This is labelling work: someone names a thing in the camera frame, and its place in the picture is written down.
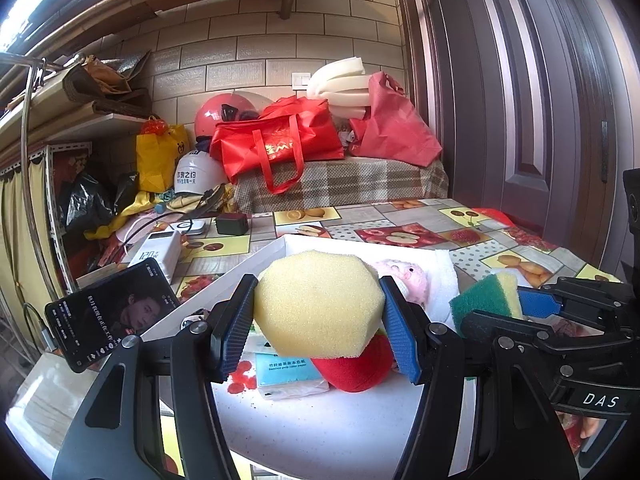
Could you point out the red glossy tote bag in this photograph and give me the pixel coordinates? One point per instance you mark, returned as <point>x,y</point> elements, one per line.
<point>280,145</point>

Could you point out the cream foam roll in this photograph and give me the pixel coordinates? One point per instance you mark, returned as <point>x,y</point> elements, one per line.
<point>335,85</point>

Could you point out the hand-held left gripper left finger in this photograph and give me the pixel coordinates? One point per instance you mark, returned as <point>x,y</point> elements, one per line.
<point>235,330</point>

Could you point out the yellow curtain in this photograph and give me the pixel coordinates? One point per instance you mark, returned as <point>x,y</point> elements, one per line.
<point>15,220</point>

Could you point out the black plastic bag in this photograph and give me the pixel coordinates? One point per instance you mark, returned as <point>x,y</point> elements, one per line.
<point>90,200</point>

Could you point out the brown door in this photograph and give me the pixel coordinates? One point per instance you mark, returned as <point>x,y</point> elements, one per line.
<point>525,85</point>

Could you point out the metal storage shelf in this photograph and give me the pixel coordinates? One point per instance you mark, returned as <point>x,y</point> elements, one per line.
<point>75,147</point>

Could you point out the black power adapter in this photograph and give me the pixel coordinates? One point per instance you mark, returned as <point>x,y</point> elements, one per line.
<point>231,223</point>

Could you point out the plaid cloth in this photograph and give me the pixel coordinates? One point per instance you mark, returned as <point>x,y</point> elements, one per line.
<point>340,180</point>

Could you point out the white wall switch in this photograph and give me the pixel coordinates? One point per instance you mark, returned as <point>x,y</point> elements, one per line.
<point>301,79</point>

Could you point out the pink plush toy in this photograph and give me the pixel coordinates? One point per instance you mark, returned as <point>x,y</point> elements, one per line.
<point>407,275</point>

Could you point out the yellow paper bag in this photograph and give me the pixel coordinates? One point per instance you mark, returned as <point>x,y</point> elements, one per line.
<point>160,157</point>

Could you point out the white power bank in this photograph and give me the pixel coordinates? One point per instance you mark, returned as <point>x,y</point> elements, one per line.
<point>155,255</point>

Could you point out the yellow octagonal sponge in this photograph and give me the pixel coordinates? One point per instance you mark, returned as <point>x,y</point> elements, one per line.
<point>320,305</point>

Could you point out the red and green plush toy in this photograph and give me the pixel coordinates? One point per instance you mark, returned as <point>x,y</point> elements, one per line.
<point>355,365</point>

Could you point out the white helmet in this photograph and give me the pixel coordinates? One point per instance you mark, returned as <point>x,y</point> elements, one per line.
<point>197,175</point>

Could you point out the red helmet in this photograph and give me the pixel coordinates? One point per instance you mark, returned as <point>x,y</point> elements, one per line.
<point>220,112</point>

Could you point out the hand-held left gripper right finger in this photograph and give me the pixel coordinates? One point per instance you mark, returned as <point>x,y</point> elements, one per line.
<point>400,330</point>

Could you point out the white towel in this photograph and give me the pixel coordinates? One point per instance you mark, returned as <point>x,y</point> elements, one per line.
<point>445,280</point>

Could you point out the black smartphone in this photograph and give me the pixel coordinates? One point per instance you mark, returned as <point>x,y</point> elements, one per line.
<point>110,310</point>

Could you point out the person's right hand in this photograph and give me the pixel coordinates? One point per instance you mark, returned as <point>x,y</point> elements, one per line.
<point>590,427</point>

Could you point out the yellow cloth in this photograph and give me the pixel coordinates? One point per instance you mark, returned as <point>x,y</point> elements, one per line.
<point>140,210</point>

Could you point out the red nonwoven bag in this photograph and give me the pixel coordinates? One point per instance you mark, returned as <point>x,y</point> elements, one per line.
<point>395,130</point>

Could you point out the white cardboard box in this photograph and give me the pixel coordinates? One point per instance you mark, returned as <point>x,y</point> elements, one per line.
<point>320,430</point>

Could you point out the folded brown bags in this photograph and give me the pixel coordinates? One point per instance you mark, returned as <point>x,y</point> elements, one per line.
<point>100,90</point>

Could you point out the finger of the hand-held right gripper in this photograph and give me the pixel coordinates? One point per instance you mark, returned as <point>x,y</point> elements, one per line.
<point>537,302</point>
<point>505,322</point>

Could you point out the green and yellow scouring sponge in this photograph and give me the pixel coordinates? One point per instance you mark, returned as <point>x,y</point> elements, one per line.
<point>482,295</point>

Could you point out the blue tissue packet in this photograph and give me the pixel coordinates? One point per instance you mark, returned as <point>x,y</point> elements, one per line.
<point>287,370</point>

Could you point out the bent steel tube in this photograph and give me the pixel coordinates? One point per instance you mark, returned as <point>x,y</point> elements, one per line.
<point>30,160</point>

